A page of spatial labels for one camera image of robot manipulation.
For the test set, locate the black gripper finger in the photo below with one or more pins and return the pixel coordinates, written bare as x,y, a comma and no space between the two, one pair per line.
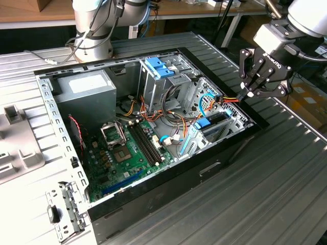
245,63
270,92

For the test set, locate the hard disk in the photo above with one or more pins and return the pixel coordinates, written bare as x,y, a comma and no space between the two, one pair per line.
202,123

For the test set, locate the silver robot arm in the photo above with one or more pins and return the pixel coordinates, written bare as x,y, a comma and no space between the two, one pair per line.
97,48

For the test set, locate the metal disk bay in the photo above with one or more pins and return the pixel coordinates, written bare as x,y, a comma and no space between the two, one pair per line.
237,125

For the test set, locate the large brown cardboard box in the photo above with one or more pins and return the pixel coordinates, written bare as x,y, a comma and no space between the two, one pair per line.
249,28

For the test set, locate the labelled cardboard box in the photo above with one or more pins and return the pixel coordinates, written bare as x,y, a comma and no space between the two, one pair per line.
306,112

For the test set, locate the black stand pole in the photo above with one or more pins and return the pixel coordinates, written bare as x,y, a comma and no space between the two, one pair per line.
224,18

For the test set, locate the white box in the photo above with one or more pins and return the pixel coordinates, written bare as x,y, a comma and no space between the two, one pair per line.
217,3

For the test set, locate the metal optical drive cage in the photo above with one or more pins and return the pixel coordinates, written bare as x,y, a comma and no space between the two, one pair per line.
150,89

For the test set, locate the black RAM slot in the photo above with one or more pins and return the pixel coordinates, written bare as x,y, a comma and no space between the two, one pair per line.
141,145
150,141
144,144
147,142

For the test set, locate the open black PC case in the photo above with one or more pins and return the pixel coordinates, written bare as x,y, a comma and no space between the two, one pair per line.
166,189

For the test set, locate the green motherboard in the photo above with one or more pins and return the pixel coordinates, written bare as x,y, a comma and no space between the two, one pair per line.
132,166

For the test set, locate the CPU socket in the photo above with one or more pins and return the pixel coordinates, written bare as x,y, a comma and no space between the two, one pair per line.
122,154

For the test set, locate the grey power supply unit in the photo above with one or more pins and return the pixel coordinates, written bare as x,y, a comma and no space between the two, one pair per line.
87,107

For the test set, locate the blue expansion slot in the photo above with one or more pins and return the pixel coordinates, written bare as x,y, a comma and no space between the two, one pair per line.
122,182

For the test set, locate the small brown box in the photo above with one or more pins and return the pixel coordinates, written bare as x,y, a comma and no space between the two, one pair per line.
42,5

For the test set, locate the grey part rack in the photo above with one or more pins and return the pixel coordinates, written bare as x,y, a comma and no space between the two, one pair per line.
15,143

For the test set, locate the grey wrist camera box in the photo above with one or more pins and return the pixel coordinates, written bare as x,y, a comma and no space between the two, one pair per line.
268,35

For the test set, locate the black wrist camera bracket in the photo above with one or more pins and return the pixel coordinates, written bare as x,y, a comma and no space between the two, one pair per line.
283,28

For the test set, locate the metal frame slat table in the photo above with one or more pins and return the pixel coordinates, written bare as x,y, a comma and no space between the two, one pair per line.
323,49

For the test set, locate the blue plastic drive bracket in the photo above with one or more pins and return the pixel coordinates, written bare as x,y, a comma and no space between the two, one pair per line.
157,67

